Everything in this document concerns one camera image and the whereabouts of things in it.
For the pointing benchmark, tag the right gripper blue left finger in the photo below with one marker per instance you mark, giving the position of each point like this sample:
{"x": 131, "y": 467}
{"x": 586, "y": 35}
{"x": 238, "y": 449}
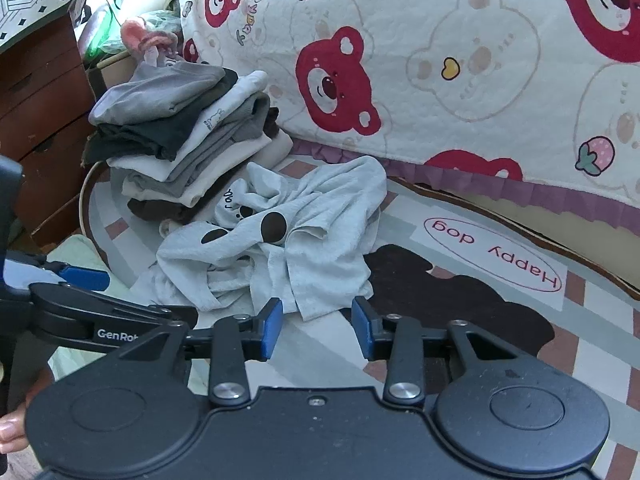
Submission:
{"x": 235, "y": 340}

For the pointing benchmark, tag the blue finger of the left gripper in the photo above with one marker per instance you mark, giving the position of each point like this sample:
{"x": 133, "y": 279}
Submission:
{"x": 84, "y": 278}

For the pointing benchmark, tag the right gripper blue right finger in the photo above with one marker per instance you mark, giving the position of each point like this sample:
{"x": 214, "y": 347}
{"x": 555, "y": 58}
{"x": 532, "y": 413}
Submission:
{"x": 397, "y": 340}

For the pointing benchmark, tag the light grey printed t-shirt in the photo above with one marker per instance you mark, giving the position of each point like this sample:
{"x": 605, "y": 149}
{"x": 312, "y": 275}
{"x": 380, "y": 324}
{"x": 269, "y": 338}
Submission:
{"x": 302, "y": 241}

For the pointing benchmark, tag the stack of folded clothes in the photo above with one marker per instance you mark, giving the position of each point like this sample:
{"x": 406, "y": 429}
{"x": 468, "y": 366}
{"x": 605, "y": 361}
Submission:
{"x": 173, "y": 131}

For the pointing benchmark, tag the left hand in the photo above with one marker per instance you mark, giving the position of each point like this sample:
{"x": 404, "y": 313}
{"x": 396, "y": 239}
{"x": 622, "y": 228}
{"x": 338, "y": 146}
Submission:
{"x": 12, "y": 428}

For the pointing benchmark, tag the checked happy dog rug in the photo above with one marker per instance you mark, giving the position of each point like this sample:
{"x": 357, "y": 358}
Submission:
{"x": 499, "y": 275}

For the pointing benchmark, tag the brown wooden drawer cabinet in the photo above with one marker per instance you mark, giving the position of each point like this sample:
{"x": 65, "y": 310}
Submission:
{"x": 45, "y": 101}

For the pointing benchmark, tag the pink plush toy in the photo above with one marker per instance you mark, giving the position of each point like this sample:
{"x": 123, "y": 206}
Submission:
{"x": 153, "y": 47}

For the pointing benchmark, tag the red bear print bedsheet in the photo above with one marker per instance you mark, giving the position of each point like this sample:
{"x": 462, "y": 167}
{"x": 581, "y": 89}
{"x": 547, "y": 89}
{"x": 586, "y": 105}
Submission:
{"x": 542, "y": 91}

